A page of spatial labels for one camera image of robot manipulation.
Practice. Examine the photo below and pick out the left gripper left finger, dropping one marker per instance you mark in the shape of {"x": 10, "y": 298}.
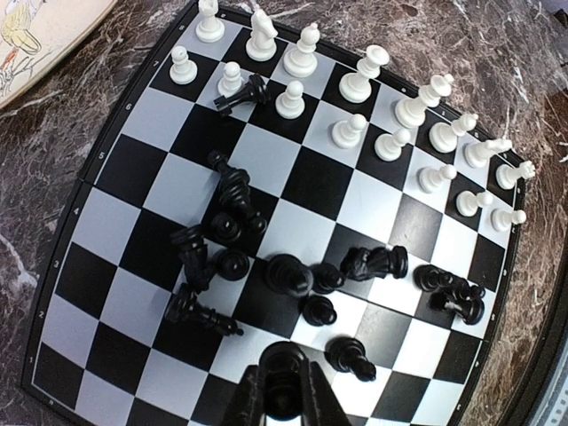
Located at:
{"x": 246, "y": 407}

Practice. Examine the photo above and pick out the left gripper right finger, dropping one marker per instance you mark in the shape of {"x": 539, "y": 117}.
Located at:
{"x": 320, "y": 405}

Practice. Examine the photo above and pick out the black chess piece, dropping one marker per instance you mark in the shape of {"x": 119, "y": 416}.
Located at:
{"x": 281, "y": 363}

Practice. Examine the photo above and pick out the fallen black piece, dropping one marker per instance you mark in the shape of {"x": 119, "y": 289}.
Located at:
{"x": 451, "y": 293}
{"x": 184, "y": 306}
{"x": 198, "y": 270}
{"x": 348, "y": 355}
{"x": 253, "y": 90}
{"x": 234, "y": 192}

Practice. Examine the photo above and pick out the fallen black knight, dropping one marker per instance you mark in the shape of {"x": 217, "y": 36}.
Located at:
{"x": 364, "y": 264}

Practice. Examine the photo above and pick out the black and grey chessboard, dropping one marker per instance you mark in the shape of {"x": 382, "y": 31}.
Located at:
{"x": 100, "y": 350}

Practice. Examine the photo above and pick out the white pawn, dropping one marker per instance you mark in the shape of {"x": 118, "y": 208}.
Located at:
{"x": 231, "y": 81}
{"x": 468, "y": 203}
{"x": 183, "y": 70}
{"x": 346, "y": 134}
{"x": 388, "y": 147}
{"x": 290, "y": 103}
{"x": 431, "y": 180}
{"x": 502, "y": 220}

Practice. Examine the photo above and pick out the white rook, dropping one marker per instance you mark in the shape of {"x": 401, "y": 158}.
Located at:
{"x": 507, "y": 176}
{"x": 210, "y": 29}

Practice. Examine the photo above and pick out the white bishop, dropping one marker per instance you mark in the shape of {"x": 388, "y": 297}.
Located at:
{"x": 301, "y": 61}
{"x": 444, "y": 136}

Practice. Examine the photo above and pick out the white knight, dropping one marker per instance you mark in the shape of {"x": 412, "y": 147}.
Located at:
{"x": 478, "y": 154}
{"x": 261, "y": 45}

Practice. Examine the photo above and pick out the white king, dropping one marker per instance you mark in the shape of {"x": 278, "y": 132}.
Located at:
{"x": 410, "y": 113}

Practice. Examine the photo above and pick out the white queen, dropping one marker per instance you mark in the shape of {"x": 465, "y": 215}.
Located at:
{"x": 356, "y": 87}

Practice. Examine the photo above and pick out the ceramic bird plate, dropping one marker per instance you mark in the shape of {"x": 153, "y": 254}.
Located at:
{"x": 36, "y": 35}

